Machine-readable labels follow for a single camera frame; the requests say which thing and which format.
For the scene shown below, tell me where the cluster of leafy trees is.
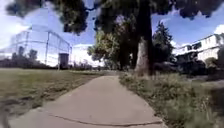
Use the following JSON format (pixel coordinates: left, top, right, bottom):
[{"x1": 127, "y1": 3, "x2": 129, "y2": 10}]
[{"x1": 87, "y1": 29, "x2": 137, "y2": 71}]

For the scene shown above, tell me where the large tree with pale trunk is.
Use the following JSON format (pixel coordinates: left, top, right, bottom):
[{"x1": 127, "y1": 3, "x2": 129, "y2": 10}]
[{"x1": 4, "y1": 0, "x2": 224, "y2": 78}]

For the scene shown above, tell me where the grey concrete sidewalk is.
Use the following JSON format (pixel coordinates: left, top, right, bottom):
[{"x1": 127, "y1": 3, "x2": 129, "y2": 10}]
[{"x1": 7, "y1": 75, "x2": 168, "y2": 128}]

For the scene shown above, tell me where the small dark shed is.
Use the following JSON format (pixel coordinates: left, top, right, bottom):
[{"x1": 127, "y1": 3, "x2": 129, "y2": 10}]
[{"x1": 57, "y1": 52, "x2": 70, "y2": 71}]

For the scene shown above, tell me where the dark conifer tree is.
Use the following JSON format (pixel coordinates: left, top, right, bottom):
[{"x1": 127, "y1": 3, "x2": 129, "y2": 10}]
[{"x1": 152, "y1": 21, "x2": 175, "y2": 65}]

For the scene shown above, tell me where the grass verge strip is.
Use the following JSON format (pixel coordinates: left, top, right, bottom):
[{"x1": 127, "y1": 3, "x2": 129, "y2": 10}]
[{"x1": 118, "y1": 70, "x2": 224, "y2": 128}]

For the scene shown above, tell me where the wide grass field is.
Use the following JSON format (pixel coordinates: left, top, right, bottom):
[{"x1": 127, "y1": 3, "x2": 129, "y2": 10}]
[{"x1": 0, "y1": 67, "x2": 111, "y2": 116}]

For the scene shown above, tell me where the white multi-storey building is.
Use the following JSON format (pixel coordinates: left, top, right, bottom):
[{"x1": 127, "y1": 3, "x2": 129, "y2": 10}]
[{"x1": 173, "y1": 32, "x2": 224, "y2": 65}]

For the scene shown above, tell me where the chain-link backstop fence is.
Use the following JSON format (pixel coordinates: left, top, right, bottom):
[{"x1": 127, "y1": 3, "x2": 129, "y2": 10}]
[{"x1": 0, "y1": 29, "x2": 73, "y2": 70}]

